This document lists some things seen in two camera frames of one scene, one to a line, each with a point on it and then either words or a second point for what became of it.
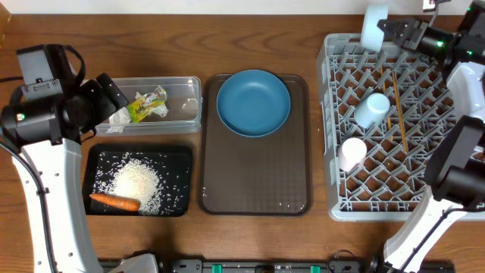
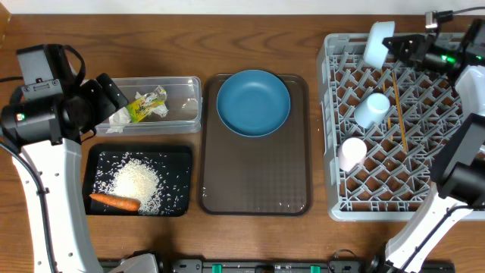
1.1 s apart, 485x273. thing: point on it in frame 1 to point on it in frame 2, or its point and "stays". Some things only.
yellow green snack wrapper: (142, 107) stays
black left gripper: (104, 103) stays
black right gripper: (404, 39) to (419, 42)
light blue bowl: (372, 35) to (376, 51)
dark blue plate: (253, 102) stays
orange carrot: (118, 202) stays
